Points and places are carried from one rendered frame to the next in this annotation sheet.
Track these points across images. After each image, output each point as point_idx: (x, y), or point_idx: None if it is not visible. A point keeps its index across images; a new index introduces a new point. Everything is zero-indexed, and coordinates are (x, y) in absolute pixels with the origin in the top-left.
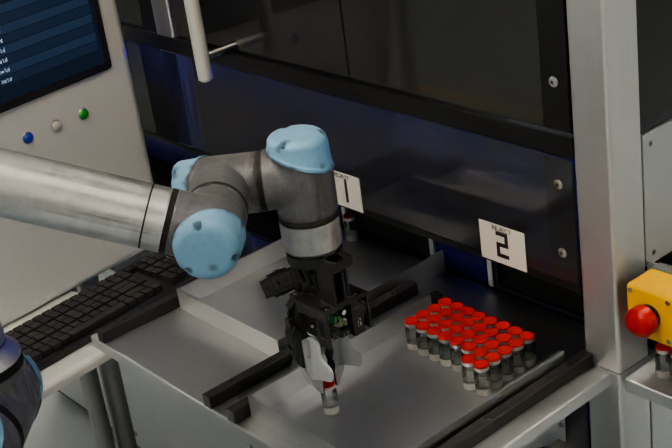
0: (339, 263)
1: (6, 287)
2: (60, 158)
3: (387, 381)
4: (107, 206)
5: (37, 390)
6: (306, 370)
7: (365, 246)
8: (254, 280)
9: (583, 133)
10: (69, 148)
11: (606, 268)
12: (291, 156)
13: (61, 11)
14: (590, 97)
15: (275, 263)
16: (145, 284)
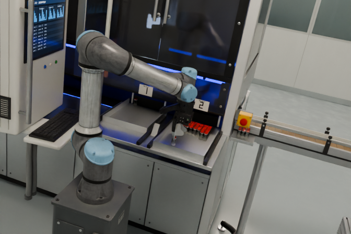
0: (194, 103)
1: (32, 114)
2: (49, 74)
3: (179, 138)
4: (170, 80)
5: None
6: (174, 132)
7: (140, 107)
8: (117, 114)
9: (235, 77)
10: (51, 72)
11: (233, 110)
12: (192, 74)
13: (58, 28)
14: (240, 69)
15: (119, 110)
16: (73, 116)
